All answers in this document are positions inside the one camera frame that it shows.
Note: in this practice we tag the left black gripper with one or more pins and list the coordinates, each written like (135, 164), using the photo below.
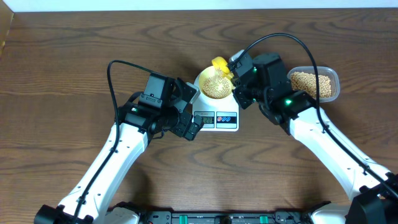
(180, 129)

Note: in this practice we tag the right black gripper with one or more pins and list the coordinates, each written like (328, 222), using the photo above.
(238, 93)

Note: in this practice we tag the yellow plastic measuring scoop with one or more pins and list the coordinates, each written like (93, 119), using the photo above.
(221, 67)

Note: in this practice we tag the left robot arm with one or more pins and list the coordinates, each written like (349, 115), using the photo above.
(145, 116)

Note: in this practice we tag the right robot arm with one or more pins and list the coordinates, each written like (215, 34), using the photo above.
(371, 188)

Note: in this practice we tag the white digital kitchen scale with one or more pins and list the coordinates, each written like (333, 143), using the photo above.
(217, 114)

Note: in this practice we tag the soybeans in bowl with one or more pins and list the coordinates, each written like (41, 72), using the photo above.
(216, 86)

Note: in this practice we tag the pale yellow bowl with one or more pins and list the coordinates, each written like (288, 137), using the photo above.
(203, 75)

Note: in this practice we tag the soybeans in container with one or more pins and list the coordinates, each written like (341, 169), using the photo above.
(307, 82)

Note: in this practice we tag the clear plastic container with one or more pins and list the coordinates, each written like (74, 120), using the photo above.
(326, 71)

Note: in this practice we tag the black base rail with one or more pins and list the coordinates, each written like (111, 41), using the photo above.
(224, 217)

